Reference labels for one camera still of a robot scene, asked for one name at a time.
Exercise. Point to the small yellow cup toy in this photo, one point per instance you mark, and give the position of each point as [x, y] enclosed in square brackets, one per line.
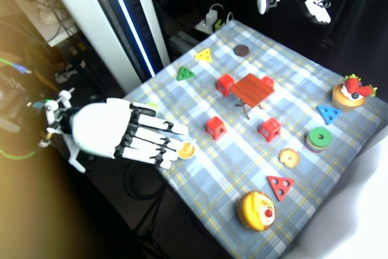
[186, 151]

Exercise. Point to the red toy stool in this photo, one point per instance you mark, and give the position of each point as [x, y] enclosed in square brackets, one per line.
[216, 127]
[225, 83]
[269, 128]
[269, 80]

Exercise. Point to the small red toy table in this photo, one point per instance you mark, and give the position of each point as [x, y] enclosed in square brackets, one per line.
[251, 89]

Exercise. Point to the brown sandwich cookie toy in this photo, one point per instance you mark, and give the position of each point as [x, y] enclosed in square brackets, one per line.
[241, 50]

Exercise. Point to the strawberry toy cupcake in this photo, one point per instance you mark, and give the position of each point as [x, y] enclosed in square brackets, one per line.
[348, 98]

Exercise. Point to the green triangle block with holes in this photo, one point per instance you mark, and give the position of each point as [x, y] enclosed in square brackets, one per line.
[181, 76]

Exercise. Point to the blue triangle block with holes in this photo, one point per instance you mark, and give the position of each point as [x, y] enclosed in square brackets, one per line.
[323, 110]

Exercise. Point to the white column with blue strip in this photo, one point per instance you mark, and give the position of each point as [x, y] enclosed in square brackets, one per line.
[91, 19]

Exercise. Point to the white power strip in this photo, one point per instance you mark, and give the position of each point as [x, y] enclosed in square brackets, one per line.
[209, 18]

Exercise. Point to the yellow triangle block with holes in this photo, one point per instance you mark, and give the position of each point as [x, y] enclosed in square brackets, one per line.
[200, 56]

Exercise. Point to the blue plaid tablecloth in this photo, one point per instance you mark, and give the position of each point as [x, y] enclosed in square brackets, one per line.
[236, 156]

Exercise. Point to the round toy tart cookie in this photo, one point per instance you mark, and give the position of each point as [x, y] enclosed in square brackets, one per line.
[288, 162]

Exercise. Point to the yellow fruit toy cupcake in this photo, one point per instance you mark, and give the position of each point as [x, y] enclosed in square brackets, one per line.
[253, 210]

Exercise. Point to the red triangle block with holes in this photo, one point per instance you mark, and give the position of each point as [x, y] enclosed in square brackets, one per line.
[280, 195]

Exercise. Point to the white body panel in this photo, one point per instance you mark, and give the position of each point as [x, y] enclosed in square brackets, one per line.
[348, 210]

